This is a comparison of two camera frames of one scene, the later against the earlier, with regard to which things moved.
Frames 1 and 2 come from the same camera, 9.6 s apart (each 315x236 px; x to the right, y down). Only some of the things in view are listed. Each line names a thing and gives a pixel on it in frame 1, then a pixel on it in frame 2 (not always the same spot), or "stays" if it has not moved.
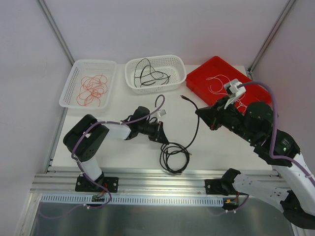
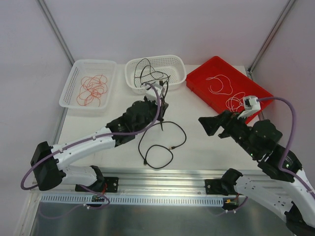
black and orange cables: (174, 158) to (164, 104)
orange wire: (91, 88) stays
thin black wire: (150, 67) stays
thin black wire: (150, 68) stays
